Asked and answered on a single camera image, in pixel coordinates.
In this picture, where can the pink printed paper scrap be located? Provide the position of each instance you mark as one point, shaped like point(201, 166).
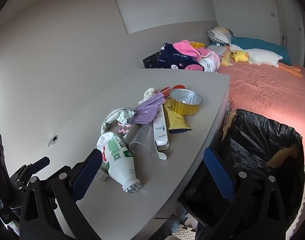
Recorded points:
point(123, 130)

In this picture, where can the teal pillow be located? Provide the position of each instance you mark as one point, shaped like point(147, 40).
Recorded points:
point(262, 43)

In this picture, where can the tied white foam bundle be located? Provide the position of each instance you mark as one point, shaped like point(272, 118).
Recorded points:
point(148, 93)

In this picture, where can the orange collapsible cup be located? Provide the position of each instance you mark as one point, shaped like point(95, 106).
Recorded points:
point(178, 87)

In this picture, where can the cardboard trash bin black bag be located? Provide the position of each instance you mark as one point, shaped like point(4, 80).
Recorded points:
point(255, 140)

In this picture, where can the small clear plastic cup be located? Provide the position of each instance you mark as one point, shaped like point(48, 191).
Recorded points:
point(100, 176)

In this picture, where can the crumpled white green wrapper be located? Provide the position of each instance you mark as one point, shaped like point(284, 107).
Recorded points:
point(115, 116)

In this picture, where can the yellow cloth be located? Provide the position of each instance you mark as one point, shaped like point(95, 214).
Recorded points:
point(226, 60)

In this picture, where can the purple plastic bag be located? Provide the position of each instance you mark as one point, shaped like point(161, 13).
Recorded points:
point(147, 110)

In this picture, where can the pink rectangular box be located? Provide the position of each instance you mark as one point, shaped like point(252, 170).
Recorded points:
point(165, 90)

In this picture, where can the checked patchwork pillow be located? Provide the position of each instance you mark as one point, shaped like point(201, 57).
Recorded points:
point(218, 35)

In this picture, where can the black wall socket panel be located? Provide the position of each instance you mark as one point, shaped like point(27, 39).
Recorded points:
point(150, 60)

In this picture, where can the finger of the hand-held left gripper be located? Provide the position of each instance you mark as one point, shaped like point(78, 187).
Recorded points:
point(33, 166)

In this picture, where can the bed with pink sheet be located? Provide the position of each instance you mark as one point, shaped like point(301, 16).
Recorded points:
point(267, 92)

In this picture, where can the navy printed fleece blanket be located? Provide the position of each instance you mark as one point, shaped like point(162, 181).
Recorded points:
point(172, 57)

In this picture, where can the grey striped pillow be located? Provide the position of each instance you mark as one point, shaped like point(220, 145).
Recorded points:
point(216, 50)

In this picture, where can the yellow snack packet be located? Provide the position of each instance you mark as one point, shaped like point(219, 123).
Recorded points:
point(176, 122)

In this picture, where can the white door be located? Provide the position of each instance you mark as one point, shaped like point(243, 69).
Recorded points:
point(291, 17)

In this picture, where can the long white cardboard box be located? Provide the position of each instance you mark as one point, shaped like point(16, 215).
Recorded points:
point(160, 130)

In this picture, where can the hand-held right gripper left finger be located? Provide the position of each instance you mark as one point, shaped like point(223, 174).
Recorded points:
point(85, 175)

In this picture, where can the white goose plush toy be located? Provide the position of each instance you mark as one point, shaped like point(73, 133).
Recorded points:
point(262, 56)

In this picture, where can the crushed white plastic bottle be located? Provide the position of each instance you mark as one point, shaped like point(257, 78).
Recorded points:
point(120, 165)

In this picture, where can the pink fleece blanket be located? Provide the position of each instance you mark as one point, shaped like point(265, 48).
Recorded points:
point(185, 46)

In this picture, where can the white pink printed blanket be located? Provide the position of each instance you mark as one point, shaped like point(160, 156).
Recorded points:
point(212, 60)

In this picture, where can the yellow duck plush toy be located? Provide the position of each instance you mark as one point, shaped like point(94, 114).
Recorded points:
point(240, 56)

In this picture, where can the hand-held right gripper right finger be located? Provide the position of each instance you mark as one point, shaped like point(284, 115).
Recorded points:
point(218, 176)

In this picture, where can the gold foil baking cup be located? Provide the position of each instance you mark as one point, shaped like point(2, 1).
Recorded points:
point(185, 108)

